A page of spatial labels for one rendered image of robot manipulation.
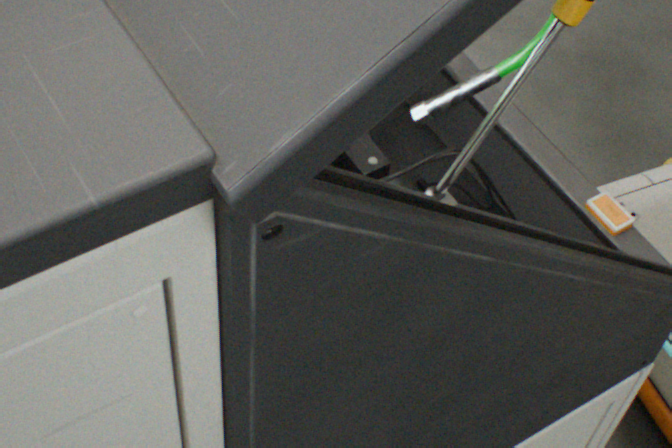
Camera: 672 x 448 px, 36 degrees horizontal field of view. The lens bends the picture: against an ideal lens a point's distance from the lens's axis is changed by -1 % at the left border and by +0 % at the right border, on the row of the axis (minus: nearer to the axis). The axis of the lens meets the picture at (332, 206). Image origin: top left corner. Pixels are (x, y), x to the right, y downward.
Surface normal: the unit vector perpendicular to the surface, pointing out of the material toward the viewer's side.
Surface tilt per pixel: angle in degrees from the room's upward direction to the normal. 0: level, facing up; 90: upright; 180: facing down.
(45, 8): 0
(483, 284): 90
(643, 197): 0
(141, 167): 0
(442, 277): 90
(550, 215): 90
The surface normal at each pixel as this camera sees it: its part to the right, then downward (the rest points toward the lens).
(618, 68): 0.07, -0.62
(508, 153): -0.84, 0.39
